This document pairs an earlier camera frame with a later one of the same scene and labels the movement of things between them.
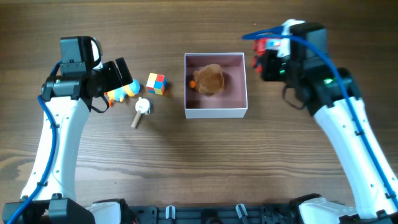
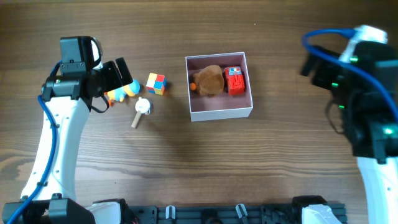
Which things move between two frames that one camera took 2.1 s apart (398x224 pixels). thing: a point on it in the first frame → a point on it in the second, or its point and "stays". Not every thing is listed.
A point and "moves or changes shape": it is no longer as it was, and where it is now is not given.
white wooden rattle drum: (142, 106) stays
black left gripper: (111, 68) stays
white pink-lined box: (230, 103) moves or changes shape
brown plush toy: (209, 79) stays
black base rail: (272, 214) stays
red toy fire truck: (283, 45) → (234, 80)
